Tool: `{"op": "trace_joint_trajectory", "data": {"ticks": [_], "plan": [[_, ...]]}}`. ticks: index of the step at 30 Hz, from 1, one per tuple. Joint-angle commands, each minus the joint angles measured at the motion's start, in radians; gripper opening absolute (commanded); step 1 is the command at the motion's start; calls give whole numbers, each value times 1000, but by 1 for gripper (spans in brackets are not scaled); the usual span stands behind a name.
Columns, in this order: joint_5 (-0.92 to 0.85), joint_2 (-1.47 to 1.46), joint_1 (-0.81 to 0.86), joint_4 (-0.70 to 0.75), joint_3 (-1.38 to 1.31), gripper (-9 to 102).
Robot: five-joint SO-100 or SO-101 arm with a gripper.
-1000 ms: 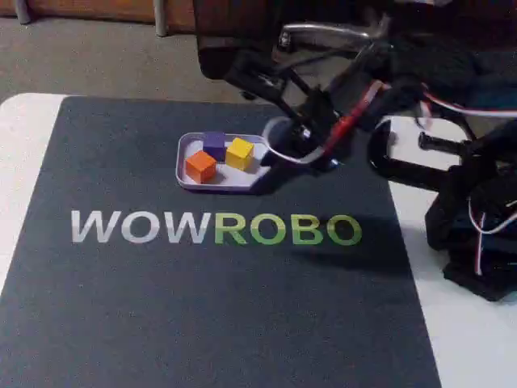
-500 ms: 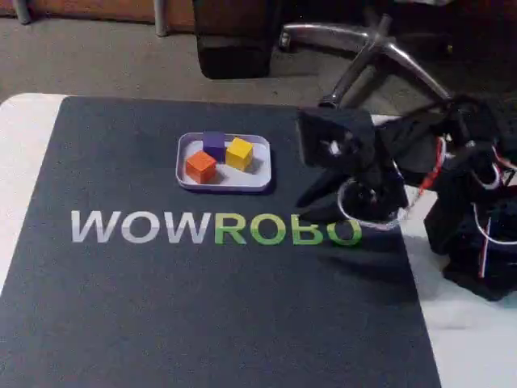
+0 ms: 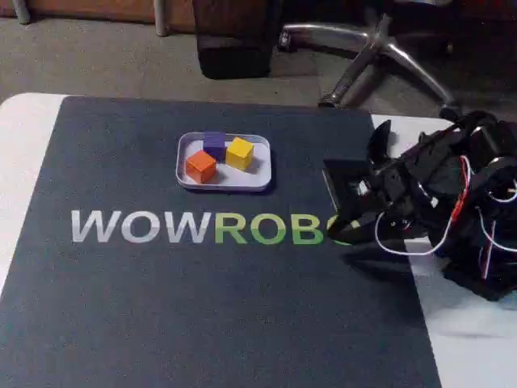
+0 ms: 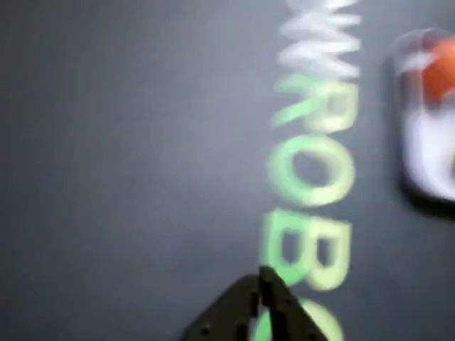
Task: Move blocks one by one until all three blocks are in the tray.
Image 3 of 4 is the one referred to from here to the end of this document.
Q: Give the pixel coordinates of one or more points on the yellow wooden block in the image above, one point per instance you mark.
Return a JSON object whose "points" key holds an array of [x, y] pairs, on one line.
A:
{"points": [[239, 153]]}

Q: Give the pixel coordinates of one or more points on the purple wooden block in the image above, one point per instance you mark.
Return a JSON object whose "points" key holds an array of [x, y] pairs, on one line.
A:
{"points": [[214, 143]]}

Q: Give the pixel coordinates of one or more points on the orange wooden block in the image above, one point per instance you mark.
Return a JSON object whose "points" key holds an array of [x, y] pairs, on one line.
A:
{"points": [[200, 166]]}

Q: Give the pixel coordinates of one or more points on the white rectangular tray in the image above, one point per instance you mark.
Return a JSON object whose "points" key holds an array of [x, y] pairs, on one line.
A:
{"points": [[262, 178]]}

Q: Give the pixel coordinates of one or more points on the black table clamp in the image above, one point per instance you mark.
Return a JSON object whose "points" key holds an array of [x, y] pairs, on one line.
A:
{"points": [[377, 145]]}

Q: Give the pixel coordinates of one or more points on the chrome office chair base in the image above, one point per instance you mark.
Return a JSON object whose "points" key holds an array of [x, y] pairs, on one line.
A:
{"points": [[387, 52]]}

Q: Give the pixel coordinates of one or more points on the dark mat with WOWROBO print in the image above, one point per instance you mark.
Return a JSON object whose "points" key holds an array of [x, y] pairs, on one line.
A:
{"points": [[161, 315]]}

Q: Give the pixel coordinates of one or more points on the dark brown cabinet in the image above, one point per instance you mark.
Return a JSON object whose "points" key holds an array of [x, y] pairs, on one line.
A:
{"points": [[234, 40]]}

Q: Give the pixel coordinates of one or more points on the grey metal leg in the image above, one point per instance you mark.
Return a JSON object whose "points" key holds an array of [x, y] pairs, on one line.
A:
{"points": [[21, 10], [161, 18]]}

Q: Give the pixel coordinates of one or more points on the brown wooden board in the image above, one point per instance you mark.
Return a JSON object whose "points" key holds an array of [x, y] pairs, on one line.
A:
{"points": [[81, 8]]}

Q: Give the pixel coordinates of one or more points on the black camera mount box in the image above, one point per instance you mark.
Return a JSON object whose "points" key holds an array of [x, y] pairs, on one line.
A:
{"points": [[347, 182]]}

